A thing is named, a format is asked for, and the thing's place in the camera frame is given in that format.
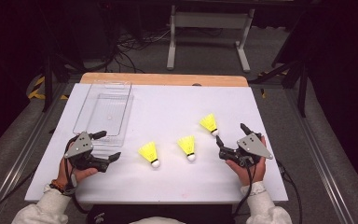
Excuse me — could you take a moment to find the right hand-held gripper cable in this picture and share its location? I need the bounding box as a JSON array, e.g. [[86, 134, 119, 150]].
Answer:
[[232, 162, 259, 218]]

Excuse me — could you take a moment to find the aluminium rail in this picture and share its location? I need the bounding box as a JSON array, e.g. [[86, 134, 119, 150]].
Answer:
[[0, 82, 76, 224], [283, 88, 355, 224]]

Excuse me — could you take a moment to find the white board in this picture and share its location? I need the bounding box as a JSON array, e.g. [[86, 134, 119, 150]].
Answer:
[[24, 83, 289, 204]]

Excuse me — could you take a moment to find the left hand-held gripper cable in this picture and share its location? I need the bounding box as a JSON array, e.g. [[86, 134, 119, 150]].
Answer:
[[62, 136, 90, 216]]

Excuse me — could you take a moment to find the person's torso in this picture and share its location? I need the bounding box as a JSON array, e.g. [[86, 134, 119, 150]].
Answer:
[[130, 217, 186, 224]]

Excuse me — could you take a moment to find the black metal stand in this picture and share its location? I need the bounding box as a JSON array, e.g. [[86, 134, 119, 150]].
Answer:
[[41, 52, 87, 114], [248, 59, 310, 119]]

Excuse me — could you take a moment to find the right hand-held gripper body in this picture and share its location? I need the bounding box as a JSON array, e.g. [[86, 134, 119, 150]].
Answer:
[[218, 132, 274, 169]]

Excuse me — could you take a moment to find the white metal stand frame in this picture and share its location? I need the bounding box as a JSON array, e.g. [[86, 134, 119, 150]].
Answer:
[[166, 4, 255, 74]]

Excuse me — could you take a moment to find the tangle of black floor cables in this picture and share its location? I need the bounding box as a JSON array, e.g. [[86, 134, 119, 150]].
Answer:
[[105, 27, 172, 74]]

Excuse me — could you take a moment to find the person's right hand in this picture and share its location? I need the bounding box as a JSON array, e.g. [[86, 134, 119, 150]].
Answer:
[[225, 157, 268, 187]]

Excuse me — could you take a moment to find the black cable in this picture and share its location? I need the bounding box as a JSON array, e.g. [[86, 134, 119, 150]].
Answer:
[[276, 159, 304, 224], [0, 167, 38, 223]]

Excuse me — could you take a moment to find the yellow black floor tape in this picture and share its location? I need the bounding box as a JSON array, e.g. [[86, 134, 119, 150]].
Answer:
[[257, 70, 290, 100], [27, 76, 70, 101]]

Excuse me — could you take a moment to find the hand-held gripper cable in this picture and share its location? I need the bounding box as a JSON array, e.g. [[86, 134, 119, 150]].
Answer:
[[62, 136, 90, 216], [232, 162, 259, 218]]

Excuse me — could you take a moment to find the person's left hand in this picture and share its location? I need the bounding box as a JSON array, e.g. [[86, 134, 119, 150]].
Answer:
[[56, 156, 99, 188]]

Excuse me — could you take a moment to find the dark cloth with white logo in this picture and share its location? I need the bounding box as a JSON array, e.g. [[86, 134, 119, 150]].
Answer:
[[87, 203, 235, 224]]

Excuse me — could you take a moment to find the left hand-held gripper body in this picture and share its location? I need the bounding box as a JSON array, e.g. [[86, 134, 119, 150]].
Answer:
[[63, 131, 110, 174]]

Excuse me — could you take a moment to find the yellow shuttlecock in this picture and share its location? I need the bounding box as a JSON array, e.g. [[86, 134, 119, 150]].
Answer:
[[137, 141, 161, 169], [176, 134, 197, 162], [199, 113, 220, 137]]

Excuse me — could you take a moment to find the orange bead bracelet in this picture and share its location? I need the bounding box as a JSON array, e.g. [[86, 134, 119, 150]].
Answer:
[[49, 178, 66, 193]]

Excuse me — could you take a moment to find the wooden table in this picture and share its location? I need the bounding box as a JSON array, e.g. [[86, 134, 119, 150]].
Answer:
[[79, 72, 250, 88]]

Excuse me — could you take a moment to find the clear plastic container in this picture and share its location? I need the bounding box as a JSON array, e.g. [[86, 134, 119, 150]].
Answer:
[[72, 79, 135, 147]]

